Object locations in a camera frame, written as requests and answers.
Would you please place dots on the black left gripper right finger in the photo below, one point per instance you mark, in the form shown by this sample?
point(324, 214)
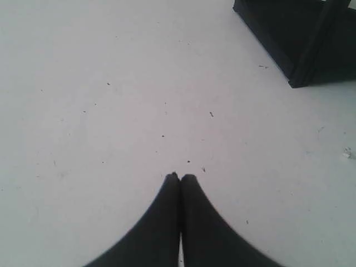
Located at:
point(207, 239)

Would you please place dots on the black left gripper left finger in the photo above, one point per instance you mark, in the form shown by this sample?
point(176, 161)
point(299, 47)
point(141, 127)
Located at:
point(154, 240)

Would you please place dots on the black metal shelf rack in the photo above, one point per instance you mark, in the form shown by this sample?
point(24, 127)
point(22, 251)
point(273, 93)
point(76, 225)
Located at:
point(312, 42)

